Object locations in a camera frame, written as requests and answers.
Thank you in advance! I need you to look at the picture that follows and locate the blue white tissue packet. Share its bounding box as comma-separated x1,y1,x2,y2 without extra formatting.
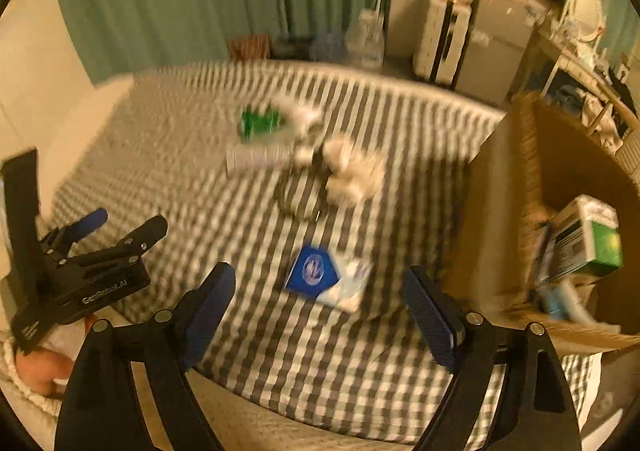
283,243,373,313

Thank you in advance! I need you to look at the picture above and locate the green white checkered blanket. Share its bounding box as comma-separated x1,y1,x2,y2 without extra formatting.
50,60,601,444

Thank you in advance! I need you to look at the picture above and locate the brown cardboard box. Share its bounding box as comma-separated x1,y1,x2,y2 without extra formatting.
442,91,640,357

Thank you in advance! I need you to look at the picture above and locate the white suitcase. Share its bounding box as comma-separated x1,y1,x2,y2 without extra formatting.
412,0,473,84

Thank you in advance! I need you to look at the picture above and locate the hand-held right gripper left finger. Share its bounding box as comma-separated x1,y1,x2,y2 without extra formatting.
54,262,237,451

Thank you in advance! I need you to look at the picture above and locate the white tube carton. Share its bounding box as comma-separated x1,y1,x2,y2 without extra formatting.
225,138,291,174

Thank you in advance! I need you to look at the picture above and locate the green foil packet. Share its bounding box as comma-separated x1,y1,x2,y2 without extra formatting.
239,104,283,142

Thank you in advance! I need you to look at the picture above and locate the round white table mirror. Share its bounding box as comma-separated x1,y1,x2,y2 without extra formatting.
565,0,606,44

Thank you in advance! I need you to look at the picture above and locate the crumpled white tissue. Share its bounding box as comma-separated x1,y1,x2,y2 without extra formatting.
322,134,388,207

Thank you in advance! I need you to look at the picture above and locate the person's left forearm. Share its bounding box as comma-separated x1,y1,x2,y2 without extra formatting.
0,336,61,417

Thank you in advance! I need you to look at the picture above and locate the grey mini fridge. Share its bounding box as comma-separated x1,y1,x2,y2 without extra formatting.
452,0,538,104

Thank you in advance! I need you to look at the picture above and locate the large clear water jug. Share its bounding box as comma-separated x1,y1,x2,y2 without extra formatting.
347,8,386,69

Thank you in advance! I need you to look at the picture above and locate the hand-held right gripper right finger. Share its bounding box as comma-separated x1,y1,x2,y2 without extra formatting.
402,267,583,451

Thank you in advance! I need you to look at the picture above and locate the green white tube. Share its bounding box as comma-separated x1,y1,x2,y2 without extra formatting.
272,98,323,132

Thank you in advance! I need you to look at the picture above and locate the brown wicker basket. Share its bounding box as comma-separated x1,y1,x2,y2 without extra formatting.
227,34,273,63

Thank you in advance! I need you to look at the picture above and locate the person's left hand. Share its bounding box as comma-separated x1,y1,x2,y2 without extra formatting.
15,347,77,399

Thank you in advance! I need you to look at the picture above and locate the white wooden desk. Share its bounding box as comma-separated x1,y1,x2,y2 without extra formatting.
510,21,640,142

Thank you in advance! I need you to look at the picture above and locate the green white carton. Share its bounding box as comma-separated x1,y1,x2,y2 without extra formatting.
547,195,623,282

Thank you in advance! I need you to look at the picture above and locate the beige cloth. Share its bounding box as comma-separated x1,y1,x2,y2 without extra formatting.
580,96,626,142

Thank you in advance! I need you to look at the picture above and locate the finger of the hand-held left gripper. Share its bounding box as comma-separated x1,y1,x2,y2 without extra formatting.
65,215,169,278
42,208,109,253

